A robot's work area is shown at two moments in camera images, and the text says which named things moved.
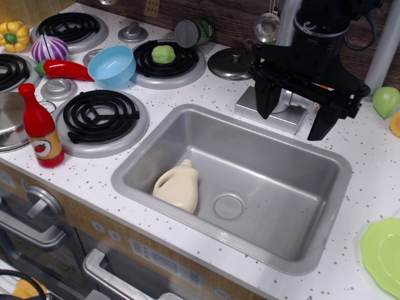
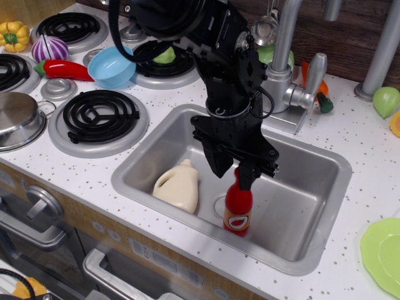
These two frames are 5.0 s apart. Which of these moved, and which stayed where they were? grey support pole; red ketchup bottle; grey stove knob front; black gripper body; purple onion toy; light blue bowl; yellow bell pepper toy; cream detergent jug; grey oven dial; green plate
Moved: black gripper body; red ketchup bottle
Stayed: grey oven dial; grey stove knob front; light blue bowl; purple onion toy; grey support pole; cream detergent jug; green plate; yellow bell pepper toy
